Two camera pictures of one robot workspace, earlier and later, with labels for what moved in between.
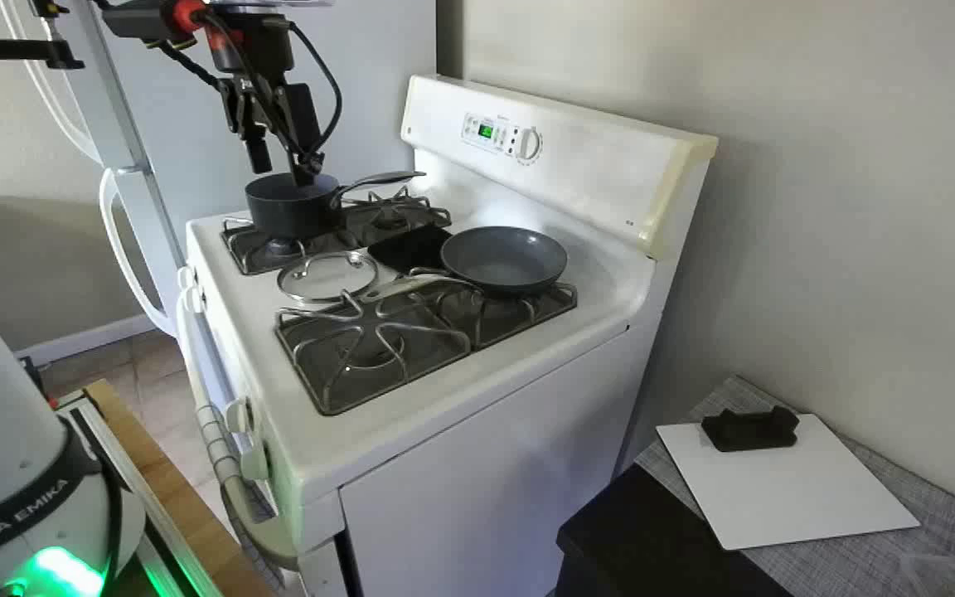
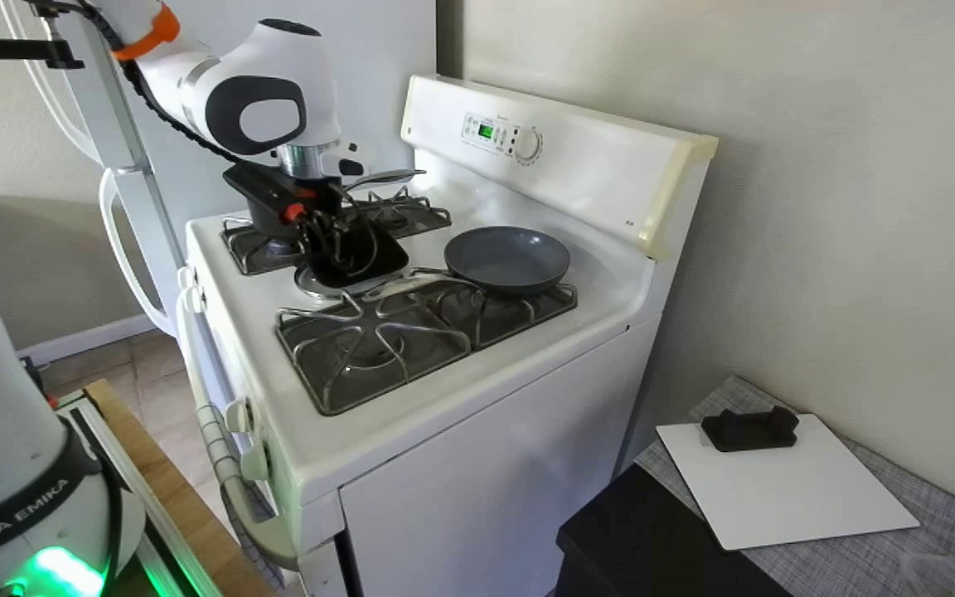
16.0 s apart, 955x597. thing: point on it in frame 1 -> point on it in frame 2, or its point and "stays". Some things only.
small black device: [752, 428] stays
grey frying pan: [503, 259] stays
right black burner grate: [362, 347] stays
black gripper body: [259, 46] -> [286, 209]
